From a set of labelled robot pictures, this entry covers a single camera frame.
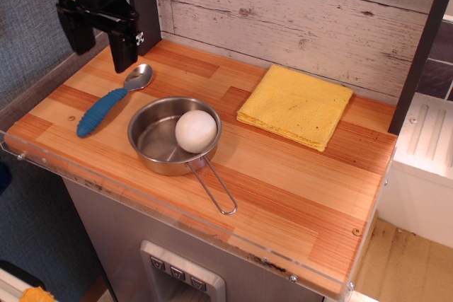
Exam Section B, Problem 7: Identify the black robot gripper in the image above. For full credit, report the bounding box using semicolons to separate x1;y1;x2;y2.
56;0;144;74

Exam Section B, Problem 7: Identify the blue handled metal spoon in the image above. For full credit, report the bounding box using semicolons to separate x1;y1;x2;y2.
76;64;153;138

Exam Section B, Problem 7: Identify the small steel saucepan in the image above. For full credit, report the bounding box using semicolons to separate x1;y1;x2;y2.
127;96;238;215

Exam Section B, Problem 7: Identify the white egg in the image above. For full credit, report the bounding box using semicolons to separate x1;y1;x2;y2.
175;110;217;153

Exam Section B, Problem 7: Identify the clear acrylic edge guard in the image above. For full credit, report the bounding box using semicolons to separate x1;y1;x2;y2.
5;123;396;300

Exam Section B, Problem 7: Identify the grey toy fridge cabinet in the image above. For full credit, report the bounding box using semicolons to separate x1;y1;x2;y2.
64;180;323;301

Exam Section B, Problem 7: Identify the folded yellow cloth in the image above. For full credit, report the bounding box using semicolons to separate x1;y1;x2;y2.
236;65;353;152

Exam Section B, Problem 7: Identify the silver dispenser panel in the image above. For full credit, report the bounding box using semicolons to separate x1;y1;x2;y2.
140;240;227;301

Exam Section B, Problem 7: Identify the yellow object bottom left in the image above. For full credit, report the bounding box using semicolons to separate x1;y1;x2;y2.
18;286;57;302

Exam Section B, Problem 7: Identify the white toy sink unit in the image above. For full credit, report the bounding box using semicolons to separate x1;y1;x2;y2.
377;93;452;247

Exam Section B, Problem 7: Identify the dark left shelf post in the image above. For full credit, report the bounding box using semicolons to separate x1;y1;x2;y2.
130;0;161;56

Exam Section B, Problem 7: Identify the dark shelf post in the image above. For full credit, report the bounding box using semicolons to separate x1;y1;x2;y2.
388;0;449;135
130;0;161;56

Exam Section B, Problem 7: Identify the dark right shelf post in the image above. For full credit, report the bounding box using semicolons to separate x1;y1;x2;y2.
388;0;449;135

